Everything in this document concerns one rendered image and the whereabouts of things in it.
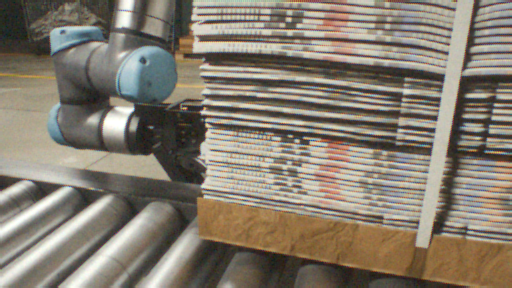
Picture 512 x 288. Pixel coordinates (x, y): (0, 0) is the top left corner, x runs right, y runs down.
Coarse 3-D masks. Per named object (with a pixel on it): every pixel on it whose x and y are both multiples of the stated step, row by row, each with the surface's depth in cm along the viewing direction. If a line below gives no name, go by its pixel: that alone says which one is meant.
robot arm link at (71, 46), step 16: (64, 32) 57; (80, 32) 57; (96, 32) 59; (64, 48) 57; (80, 48) 56; (64, 64) 57; (80, 64) 55; (64, 80) 59; (80, 80) 56; (64, 96) 60; (80, 96) 60; (96, 96) 61
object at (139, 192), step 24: (0, 168) 55; (24, 168) 55; (48, 168) 55; (72, 168) 55; (48, 192) 51; (96, 192) 49; (120, 192) 48; (144, 192) 48; (168, 192) 48; (192, 192) 48; (192, 216) 46; (288, 264) 45
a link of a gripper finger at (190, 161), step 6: (180, 156) 58; (186, 156) 56; (192, 156) 56; (180, 162) 57; (186, 162) 55; (192, 162) 55; (198, 162) 55; (204, 162) 55; (186, 168) 56; (192, 168) 55; (198, 168) 54; (204, 168) 54
